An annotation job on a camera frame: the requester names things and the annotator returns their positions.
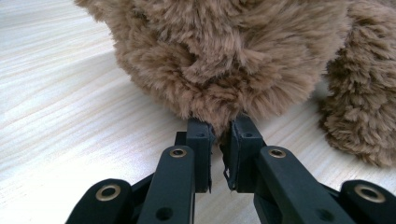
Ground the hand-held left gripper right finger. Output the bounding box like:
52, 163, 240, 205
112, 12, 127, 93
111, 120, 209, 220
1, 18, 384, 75
219, 114, 267, 194

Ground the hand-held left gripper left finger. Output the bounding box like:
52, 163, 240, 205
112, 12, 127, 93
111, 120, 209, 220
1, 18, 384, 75
175, 117, 216, 194

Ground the brown teddy bear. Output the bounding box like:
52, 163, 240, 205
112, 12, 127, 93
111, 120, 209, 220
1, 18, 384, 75
74, 0, 396, 169

